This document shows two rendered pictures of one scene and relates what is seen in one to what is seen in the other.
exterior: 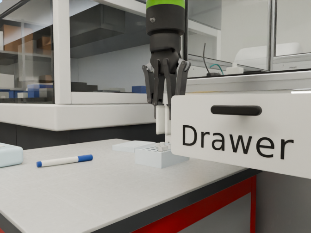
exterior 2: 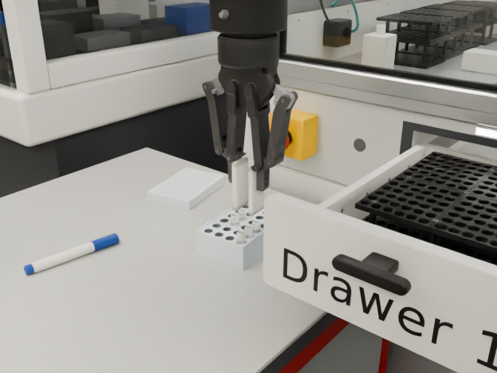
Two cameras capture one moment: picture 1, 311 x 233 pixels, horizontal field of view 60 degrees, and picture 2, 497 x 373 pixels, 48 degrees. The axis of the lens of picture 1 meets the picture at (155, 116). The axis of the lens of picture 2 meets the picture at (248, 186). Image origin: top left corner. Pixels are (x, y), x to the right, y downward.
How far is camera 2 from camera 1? 26 cm
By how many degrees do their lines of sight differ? 21
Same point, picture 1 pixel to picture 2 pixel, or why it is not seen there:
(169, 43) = (257, 61)
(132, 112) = (171, 81)
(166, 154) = (251, 245)
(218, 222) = (334, 351)
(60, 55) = not seen: outside the picture
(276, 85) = (452, 112)
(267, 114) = (420, 280)
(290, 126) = (451, 306)
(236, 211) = not seen: hidden behind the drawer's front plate
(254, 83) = (413, 97)
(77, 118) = (66, 115)
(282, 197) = not seen: hidden behind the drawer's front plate
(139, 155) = (204, 243)
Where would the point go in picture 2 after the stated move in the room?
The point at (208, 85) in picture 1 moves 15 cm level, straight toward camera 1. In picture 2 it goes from (326, 81) to (327, 106)
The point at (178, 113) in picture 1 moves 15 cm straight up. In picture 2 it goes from (277, 227) to (280, 89)
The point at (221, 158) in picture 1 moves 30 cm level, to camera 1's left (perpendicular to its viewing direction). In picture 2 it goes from (345, 314) to (46, 328)
